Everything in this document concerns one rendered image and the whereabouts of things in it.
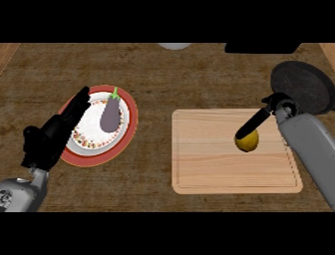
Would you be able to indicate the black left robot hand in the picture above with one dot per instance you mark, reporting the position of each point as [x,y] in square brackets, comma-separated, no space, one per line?
[53,132]

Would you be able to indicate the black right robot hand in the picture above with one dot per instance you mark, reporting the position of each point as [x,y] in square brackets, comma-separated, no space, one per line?
[257,120]

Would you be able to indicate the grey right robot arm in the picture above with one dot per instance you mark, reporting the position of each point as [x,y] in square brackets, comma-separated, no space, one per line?
[318,159]

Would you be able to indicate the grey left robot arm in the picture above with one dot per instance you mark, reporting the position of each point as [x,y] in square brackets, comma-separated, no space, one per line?
[16,194]

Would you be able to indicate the yellow lemon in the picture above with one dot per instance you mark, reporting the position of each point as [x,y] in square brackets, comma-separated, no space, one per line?
[248,142]

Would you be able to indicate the pale wooden cutting board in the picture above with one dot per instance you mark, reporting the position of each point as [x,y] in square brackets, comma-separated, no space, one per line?
[225,156]

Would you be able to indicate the black frying pan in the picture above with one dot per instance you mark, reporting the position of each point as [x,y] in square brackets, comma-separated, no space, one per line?
[303,86]

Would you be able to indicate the white patterned plate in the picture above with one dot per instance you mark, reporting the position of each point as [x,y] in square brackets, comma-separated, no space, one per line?
[91,132]

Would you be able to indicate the purple eggplant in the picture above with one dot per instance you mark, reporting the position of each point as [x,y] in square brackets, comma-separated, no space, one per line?
[111,114]

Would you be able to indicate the red round placemat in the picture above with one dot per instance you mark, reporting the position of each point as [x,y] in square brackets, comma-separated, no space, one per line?
[128,116]

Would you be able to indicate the black appliance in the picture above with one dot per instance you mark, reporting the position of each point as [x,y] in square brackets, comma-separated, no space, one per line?
[262,47]

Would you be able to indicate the pale grey round object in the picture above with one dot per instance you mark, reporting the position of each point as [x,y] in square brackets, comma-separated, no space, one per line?
[174,45]

